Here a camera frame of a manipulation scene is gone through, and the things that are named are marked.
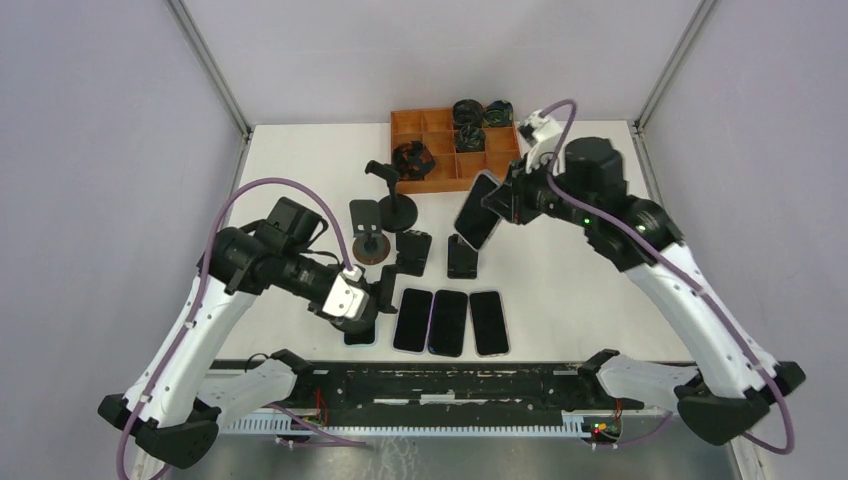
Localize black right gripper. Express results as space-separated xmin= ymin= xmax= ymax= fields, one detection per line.
xmin=483 ymin=148 xmax=598 ymax=227

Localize wooden-base grey phone stand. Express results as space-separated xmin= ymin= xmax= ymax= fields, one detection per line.
xmin=349 ymin=199 xmax=391 ymax=266

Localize white-case smartphone stand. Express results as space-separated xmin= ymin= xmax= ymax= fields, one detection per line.
xmin=453 ymin=170 xmax=501 ymax=251

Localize black round-base phone stand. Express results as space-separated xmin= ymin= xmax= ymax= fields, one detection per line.
xmin=365 ymin=160 xmax=418 ymax=233

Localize purple-case smartphone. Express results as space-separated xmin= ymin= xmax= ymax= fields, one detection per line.
xmin=392 ymin=288 xmax=434 ymax=354

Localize blue-case smartphone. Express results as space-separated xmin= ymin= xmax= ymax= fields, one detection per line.
xmin=343 ymin=328 xmax=377 ymax=348

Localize black-case smartphone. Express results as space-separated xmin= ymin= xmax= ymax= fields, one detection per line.
xmin=427 ymin=290 xmax=469 ymax=358

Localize white-case smartphone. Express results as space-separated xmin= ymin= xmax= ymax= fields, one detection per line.
xmin=469 ymin=291 xmax=510 ymax=357

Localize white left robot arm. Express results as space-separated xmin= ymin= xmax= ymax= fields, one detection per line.
xmin=98 ymin=197 xmax=397 ymax=469

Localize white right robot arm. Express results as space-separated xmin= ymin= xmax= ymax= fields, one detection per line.
xmin=481 ymin=137 xmax=806 ymax=446

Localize black folding phone stand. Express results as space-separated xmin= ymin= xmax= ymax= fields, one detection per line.
xmin=447 ymin=234 xmax=478 ymax=280
xmin=395 ymin=230 xmax=432 ymax=277

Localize wooden compartment tray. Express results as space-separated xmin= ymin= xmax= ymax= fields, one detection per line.
xmin=390 ymin=107 xmax=522 ymax=195

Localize dark rolled tie middle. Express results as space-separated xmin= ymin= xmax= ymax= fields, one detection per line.
xmin=454 ymin=124 xmax=486 ymax=153

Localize dark rolled tie back right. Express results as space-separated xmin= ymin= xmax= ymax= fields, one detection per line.
xmin=482 ymin=100 xmax=514 ymax=128

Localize dark rolled tie back left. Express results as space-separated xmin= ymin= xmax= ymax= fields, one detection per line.
xmin=451 ymin=99 xmax=485 ymax=130

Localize dark rolled tie in tray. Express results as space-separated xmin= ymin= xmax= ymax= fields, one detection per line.
xmin=391 ymin=141 xmax=436 ymax=181

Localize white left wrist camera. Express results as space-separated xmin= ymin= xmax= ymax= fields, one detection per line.
xmin=320 ymin=266 xmax=369 ymax=321

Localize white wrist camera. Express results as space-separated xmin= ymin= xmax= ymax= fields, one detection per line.
xmin=518 ymin=110 xmax=565 ymax=176
xmin=320 ymin=266 xmax=369 ymax=321

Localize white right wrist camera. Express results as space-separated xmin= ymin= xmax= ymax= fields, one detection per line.
xmin=518 ymin=110 xmax=565 ymax=176

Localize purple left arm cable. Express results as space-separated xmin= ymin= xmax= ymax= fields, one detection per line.
xmin=115 ymin=176 xmax=374 ymax=480

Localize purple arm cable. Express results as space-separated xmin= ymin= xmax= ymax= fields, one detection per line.
xmin=115 ymin=176 xmax=374 ymax=480
xmin=539 ymin=99 xmax=796 ymax=456

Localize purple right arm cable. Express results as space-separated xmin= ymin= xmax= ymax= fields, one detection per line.
xmin=539 ymin=99 xmax=796 ymax=456

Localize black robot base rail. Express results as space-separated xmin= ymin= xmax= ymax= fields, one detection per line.
xmin=211 ymin=349 xmax=645 ymax=429

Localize white cable duct strip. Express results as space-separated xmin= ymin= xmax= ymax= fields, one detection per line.
xmin=223 ymin=410 xmax=605 ymax=440

